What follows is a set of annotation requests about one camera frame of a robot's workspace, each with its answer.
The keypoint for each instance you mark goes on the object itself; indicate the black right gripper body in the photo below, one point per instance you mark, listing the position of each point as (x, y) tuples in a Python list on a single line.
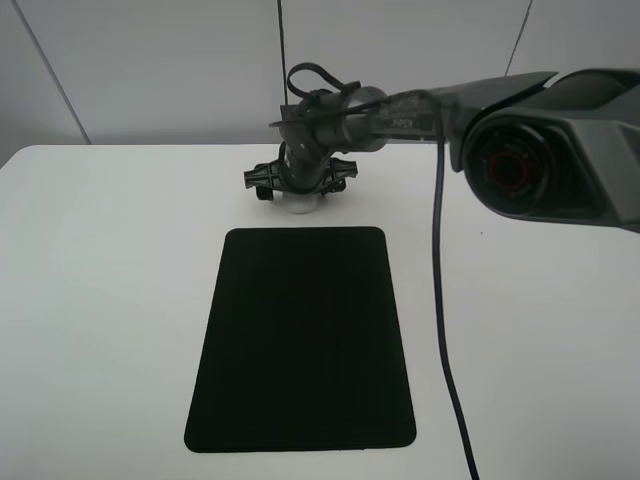
[(289, 174)]

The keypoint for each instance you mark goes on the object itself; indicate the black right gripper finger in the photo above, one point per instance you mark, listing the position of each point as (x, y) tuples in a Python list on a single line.
[(264, 193), (337, 187)]

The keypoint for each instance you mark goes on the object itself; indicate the white computer mouse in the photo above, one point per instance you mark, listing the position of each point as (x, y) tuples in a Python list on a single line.
[(299, 204)]

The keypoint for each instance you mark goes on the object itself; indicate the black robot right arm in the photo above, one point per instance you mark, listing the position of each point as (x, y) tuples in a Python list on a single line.
[(533, 147)]

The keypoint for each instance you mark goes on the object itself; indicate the black mouse pad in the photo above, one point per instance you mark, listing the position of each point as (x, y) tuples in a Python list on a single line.
[(303, 349)]

